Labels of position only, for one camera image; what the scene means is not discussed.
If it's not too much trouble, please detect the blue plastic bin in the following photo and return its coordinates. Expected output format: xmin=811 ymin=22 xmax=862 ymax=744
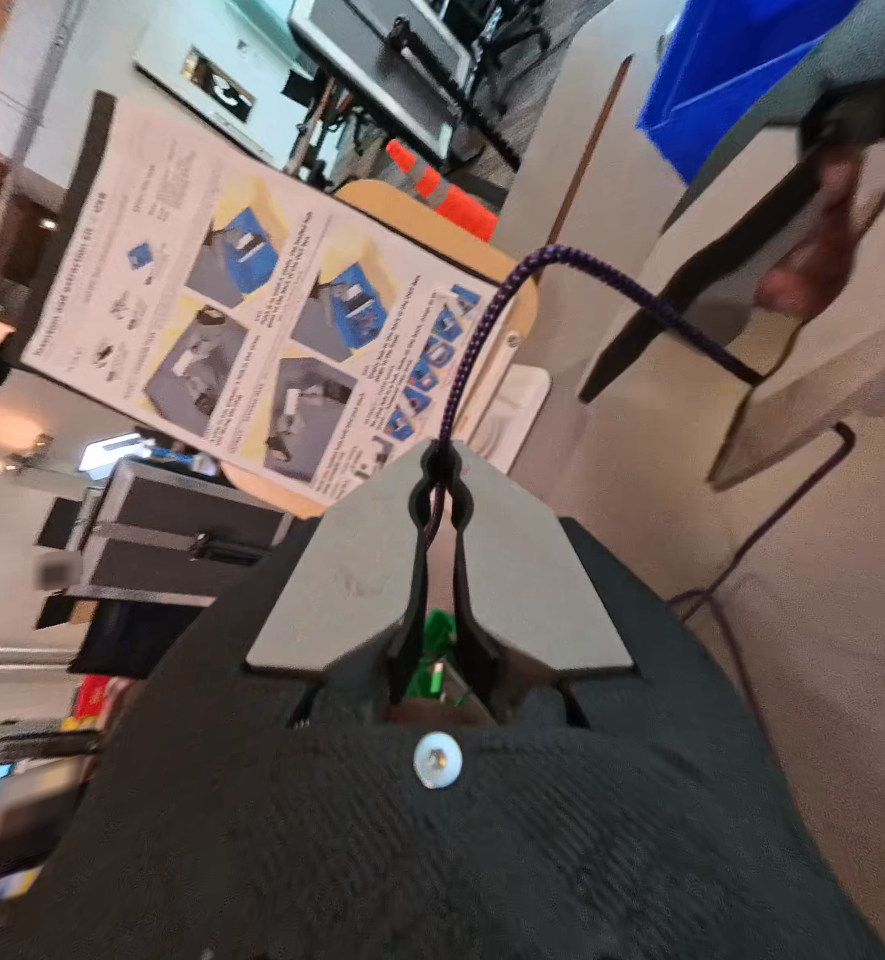
xmin=636 ymin=0 xmax=864 ymax=185

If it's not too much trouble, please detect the orange traffic cone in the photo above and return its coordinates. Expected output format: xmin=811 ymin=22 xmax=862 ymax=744
xmin=386 ymin=138 xmax=500 ymax=241

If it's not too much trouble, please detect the green plastic bin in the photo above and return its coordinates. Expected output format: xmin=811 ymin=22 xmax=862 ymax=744
xmin=405 ymin=609 xmax=459 ymax=702

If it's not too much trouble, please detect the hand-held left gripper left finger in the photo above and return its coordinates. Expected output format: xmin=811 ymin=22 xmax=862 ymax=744
xmin=244 ymin=441 xmax=439 ymax=715

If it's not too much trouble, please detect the black framed whiteboard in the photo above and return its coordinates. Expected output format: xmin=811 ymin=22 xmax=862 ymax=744
xmin=288 ymin=0 xmax=522 ymax=170

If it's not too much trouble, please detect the red storage bin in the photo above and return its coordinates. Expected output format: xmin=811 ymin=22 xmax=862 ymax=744
xmin=75 ymin=675 xmax=117 ymax=723

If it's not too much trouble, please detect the grey metal cabinet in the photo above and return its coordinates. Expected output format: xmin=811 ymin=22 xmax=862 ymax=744
xmin=37 ymin=457 xmax=294 ymax=676

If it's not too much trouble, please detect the black logo sign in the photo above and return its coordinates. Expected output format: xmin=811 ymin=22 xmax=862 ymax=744
xmin=180 ymin=46 xmax=256 ymax=125

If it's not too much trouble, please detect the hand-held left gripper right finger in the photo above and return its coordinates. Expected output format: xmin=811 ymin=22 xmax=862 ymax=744
xmin=450 ymin=441 xmax=635 ymax=719

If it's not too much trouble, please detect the person's right hand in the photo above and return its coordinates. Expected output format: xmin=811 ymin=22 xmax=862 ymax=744
xmin=756 ymin=142 xmax=864 ymax=316

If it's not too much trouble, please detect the purple braided usb cable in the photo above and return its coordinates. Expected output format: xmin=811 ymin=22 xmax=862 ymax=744
xmin=423 ymin=243 xmax=858 ymax=740

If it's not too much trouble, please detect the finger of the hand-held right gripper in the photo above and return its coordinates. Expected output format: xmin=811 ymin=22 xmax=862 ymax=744
xmin=706 ymin=142 xmax=885 ymax=492
xmin=577 ymin=127 xmax=826 ymax=406

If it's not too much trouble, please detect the printed instruction sheet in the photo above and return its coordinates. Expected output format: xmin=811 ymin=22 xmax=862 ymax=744
xmin=18 ymin=97 xmax=504 ymax=507

